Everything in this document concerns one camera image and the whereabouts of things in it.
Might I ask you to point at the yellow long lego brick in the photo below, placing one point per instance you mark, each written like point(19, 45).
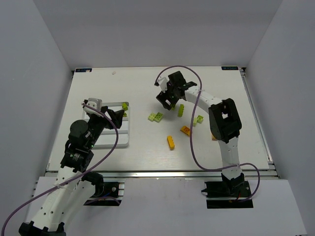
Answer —
point(170, 142)

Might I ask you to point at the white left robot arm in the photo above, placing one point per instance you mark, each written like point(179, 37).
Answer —
point(75, 183)

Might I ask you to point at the lime green long lego brick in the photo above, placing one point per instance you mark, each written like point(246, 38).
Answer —
point(181, 110)

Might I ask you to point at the lime green small lego brick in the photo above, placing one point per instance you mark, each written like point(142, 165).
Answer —
point(125, 106)

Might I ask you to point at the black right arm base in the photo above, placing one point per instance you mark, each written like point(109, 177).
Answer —
point(218, 196)

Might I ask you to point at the blue label sticker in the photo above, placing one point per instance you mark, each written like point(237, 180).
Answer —
point(83, 70)
point(229, 68)

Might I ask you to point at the pale green curved studded lego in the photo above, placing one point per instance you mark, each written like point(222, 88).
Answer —
point(151, 117)

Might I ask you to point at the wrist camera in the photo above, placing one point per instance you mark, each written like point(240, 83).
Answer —
point(162, 82)
point(91, 105)

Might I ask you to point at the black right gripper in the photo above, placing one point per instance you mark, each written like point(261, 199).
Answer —
point(169, 96)

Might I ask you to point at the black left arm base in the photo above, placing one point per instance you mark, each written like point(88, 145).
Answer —
point(109, 194)

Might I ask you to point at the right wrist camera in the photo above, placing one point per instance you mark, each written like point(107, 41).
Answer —
point(162, 82)

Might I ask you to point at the lime green upside-down square lego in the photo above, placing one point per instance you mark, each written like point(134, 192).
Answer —
point(173, 107)

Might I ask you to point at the orange upside-down lego brick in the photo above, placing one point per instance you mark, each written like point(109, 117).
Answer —
point(186, 130)

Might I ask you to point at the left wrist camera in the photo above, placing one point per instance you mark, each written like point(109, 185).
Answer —
point(91, 105)

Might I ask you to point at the blue label sticker left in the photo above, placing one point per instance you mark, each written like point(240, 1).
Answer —
point(83, 70)

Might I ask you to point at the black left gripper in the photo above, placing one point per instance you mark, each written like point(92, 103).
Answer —
point(106, 115)

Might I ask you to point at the pale green upside-down square lego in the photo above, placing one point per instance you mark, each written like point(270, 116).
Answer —
point(200, 119)

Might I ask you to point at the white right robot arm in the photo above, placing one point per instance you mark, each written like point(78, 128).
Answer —
point(225, 126)

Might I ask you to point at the pale green upside-down curved lego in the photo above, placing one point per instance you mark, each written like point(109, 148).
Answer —
point(158, 117)

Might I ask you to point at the blue label sticker right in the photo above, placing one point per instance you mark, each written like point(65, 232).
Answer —
point(229, 68)

